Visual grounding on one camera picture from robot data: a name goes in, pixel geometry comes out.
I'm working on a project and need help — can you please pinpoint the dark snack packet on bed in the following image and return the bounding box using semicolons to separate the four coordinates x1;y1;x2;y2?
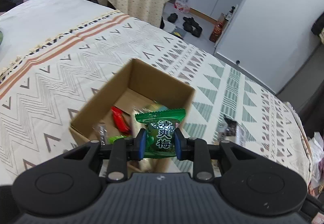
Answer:
218;115;246;145

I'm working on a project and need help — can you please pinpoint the brown cardboard box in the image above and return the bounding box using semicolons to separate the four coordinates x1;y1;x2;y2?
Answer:
69;59;195;175

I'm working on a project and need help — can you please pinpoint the patterned bed blanket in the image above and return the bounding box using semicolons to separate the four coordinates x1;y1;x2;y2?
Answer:
1;0;312;184

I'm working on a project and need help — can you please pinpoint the red bottle on floor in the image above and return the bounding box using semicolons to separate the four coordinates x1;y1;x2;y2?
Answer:
209;20;225;43

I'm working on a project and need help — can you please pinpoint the black slipper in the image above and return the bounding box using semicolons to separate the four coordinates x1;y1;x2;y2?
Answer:
167;13;178;23

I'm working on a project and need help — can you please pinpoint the green plum candy packet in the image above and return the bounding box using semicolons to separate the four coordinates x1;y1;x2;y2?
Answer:
135;108;186;159

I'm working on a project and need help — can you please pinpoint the red snack packet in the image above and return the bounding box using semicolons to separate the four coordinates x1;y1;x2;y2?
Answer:
111;106;131;135

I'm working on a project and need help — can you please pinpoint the black shoes pair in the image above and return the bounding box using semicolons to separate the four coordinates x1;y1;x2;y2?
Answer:
183;17;203;38

